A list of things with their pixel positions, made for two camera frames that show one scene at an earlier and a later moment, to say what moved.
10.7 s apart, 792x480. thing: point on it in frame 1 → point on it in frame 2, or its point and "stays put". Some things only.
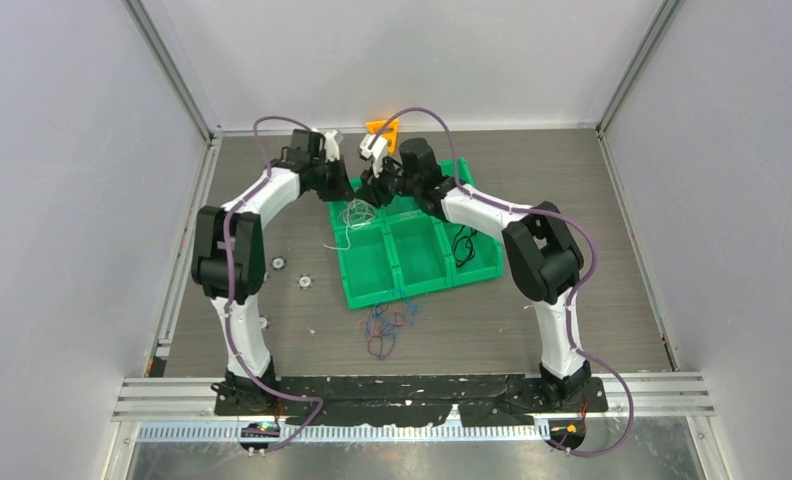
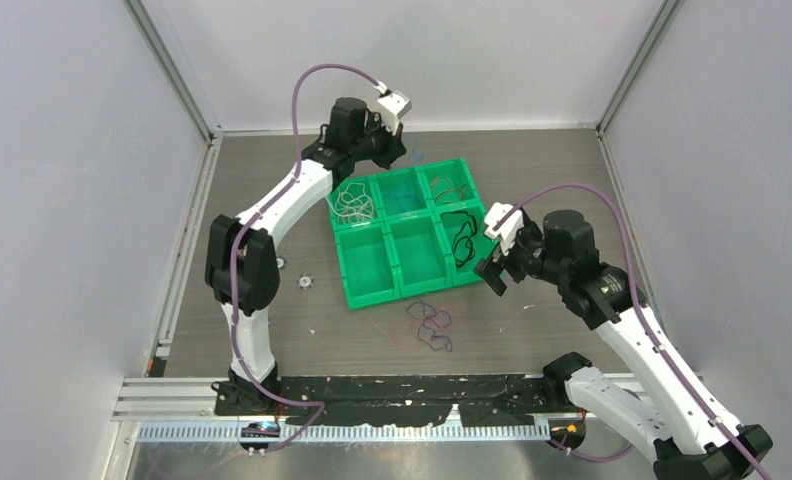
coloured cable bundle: x=381 y=325 → x=432 y=319
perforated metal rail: x=346 y=433 stays put
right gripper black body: x=390 y=183 → x=526 y=257
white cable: x=357 y=213 stays put
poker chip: x=305 y=282 stays put
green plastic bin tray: x=400 y=250 stays put
